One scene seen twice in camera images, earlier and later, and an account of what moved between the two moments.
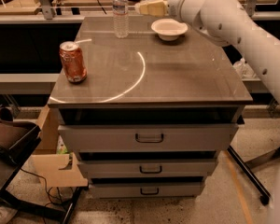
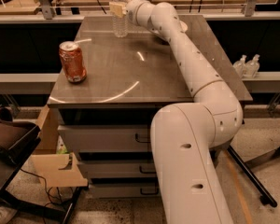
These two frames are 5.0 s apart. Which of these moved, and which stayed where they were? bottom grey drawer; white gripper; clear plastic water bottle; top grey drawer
Moved: white gripper
Stayed: bottom grey drawer; clear plastic water bottle; top grey drawer
